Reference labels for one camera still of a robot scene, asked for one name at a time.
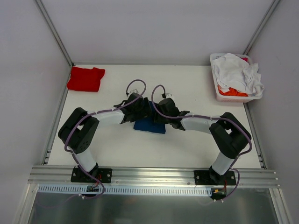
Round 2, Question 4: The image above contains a blue mickey t shirt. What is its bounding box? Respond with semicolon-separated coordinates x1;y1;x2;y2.
133;101;166;134

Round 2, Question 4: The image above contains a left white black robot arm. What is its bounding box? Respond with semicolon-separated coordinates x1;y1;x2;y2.
58;92;152;183

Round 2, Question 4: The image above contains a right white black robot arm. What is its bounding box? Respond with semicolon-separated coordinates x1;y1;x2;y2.
153;98;252;185

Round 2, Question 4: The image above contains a folded red t shirt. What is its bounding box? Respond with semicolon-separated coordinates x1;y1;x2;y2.
67;67;106;92

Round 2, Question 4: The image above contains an orange t shirt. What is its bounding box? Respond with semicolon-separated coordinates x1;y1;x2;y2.
217;85;248;97

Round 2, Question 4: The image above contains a white t shirt pile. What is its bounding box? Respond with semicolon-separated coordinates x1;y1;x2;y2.
212;53;264;97

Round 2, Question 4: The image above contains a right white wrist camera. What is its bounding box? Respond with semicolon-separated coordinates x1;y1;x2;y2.
162;93;174;100

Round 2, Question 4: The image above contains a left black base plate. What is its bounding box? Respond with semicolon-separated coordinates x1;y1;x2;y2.
71;167;113;183

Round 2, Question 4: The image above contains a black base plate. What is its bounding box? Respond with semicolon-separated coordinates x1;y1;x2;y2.
194;169;236;186
71;167;113;183

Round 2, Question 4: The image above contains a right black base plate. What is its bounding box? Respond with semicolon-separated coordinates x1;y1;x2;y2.
194;169;236;186

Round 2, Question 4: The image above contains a white slotted cable duct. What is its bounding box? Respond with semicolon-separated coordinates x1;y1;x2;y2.
38;184;212;197

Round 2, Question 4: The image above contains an aluminium mounting rail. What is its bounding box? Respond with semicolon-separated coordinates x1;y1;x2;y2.
28;165;281;189

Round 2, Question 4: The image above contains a left aluminium frame post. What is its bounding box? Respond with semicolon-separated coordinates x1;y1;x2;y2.
33;0;74;67

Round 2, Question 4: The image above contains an aluminium frame post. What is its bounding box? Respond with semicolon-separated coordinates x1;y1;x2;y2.
243;0;281;55
33;0;74;67

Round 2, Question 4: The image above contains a right aluminium frame post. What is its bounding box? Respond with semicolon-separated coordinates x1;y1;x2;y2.
243;0;281;55

